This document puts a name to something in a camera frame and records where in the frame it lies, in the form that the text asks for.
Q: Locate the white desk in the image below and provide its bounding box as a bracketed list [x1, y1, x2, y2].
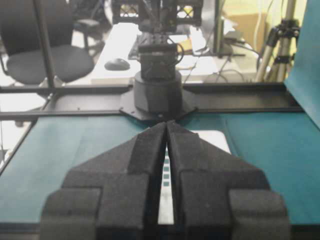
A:
[91, 23, 219, 85]

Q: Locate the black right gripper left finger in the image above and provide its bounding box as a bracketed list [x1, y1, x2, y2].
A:
[40, 123, 167, 240]

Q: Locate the cardboard box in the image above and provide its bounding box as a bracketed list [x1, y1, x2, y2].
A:
[224, 12, 266, 52]

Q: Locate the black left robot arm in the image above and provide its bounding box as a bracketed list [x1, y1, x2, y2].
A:
[39, 0, 195, 240]

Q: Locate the black aluminium frame rail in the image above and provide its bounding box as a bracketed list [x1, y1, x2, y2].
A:
[0, 83, 303, 122]

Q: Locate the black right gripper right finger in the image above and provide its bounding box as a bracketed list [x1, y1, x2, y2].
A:
[167, 121, 291, 240]

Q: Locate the teal backdrop panel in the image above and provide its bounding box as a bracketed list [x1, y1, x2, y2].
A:
[284, 0, 320, 127]

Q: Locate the black lattice crate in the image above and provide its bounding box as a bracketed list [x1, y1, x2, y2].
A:
[111, 0, 204, 27]

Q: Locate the black computer mouse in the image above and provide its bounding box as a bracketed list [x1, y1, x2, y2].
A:
[104, 58, 131, 71]

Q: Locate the grey camera tripod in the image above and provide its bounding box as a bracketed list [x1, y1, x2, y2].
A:
[254, 0, 301, 83]

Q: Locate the white plastic lattice basket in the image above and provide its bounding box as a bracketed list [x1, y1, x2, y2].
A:
[158, 130, 231, 225]

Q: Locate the teal table cloth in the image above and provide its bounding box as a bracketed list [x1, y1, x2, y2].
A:
[0, 113, 320, 225]

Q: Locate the black office chair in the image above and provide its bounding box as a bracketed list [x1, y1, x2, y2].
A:
[0, 0, 95, 85]

